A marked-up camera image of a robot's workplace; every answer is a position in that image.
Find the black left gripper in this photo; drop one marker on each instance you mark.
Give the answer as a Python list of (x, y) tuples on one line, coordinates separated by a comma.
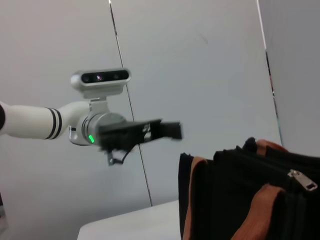
[(120, 136)]

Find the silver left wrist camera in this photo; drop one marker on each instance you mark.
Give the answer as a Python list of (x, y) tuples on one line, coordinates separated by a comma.
[(100, 87)]

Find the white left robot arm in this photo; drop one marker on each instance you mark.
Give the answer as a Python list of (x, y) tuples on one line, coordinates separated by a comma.
[(30, 122)]

